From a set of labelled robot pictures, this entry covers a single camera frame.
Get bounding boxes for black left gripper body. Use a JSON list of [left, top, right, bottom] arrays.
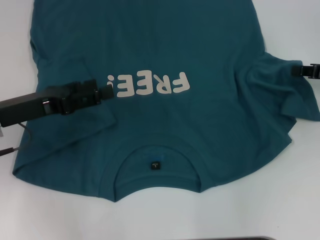
[[0, 83, 76, 129]]

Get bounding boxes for blue FREE print t-shirt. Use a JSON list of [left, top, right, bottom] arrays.
[[11, 0, 320, 203]]

